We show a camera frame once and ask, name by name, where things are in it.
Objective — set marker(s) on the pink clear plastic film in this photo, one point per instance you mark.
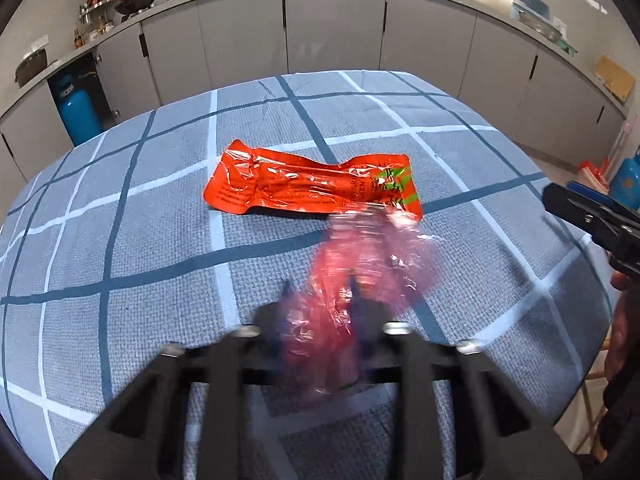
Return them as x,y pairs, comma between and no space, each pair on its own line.
360,260

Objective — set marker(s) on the black wok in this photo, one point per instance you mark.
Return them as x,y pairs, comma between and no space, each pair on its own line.
136,1

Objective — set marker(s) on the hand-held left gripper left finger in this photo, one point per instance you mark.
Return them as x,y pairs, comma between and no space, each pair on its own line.
287,320

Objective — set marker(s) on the metal spice rack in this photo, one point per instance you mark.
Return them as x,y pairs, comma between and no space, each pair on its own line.
97,10

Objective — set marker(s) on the person's dark clothing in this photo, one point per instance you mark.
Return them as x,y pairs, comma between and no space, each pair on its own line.
624,385

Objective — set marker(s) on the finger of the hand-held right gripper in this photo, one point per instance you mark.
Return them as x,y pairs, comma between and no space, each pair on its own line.
575,210
592,192

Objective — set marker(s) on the person's right hand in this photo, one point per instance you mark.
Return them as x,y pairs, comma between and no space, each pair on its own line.
621,281

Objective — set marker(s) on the brown cardboard piece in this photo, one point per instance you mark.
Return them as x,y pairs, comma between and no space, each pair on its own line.
614,77

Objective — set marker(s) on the blue gas cylinder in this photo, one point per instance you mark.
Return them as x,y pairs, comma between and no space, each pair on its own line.
629,177
77,115

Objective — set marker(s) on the red dustpan with broom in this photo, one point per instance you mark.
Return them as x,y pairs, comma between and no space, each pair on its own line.
595,170

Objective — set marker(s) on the dark rice cooker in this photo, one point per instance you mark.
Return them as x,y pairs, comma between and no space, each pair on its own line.
31,67

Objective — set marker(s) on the metal basin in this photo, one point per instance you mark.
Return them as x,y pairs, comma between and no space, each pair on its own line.
540,25

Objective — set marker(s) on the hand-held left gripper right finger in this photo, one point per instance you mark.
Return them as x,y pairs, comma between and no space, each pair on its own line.
357,320

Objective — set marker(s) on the orange snack packet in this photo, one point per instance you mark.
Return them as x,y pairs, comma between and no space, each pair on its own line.
300,185

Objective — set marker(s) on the blue plaid tablecloth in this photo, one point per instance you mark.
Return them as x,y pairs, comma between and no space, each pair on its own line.
150,270

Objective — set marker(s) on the grey base cabinets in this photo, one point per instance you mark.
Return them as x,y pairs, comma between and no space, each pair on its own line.
330,30

